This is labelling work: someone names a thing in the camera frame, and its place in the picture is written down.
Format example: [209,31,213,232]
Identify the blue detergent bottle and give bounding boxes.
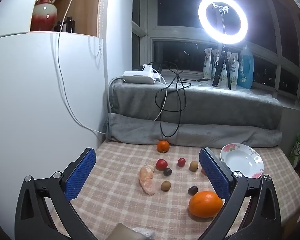
[237,44,255,89]

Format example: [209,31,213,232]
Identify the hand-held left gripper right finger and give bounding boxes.
[197,147,282,240]

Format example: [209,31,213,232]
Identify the green carton box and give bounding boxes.
[289,132,300,167]

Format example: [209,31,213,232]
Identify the large orange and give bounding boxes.
[189,191,223,218]

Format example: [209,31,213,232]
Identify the floral white plate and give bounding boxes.
[220,143,264,179]

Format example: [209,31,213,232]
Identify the window frame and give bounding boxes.
[131,0,300,110]

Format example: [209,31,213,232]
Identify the ring light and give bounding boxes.
[198,0,248,44]

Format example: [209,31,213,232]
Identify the clear plastic wrap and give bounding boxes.
[132,227,156,240]

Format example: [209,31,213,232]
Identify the grey fleece blanket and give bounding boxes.
[105,76,283,148]

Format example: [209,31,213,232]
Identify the long white cable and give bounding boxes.
[56,0,125,134]

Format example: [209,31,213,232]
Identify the small mandarin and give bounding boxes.
[157,140,170,153]

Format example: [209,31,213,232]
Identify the white cabinet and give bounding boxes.
[0,0,108,240]

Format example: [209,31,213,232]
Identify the black cable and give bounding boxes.
[155,61,213,138]

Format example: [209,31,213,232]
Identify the red and white vase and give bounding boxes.
[31,0,63,32]

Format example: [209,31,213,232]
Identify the red tomato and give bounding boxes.
[156,159,168,171]

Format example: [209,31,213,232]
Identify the peeled citrus segment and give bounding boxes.
[139,164,156,195]

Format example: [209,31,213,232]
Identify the white refill pouches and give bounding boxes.
[211,2,232,90]

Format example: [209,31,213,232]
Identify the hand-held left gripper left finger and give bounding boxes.
[14,147,98,240]

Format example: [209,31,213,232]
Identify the white power strip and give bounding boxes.
[122,64,163,84]

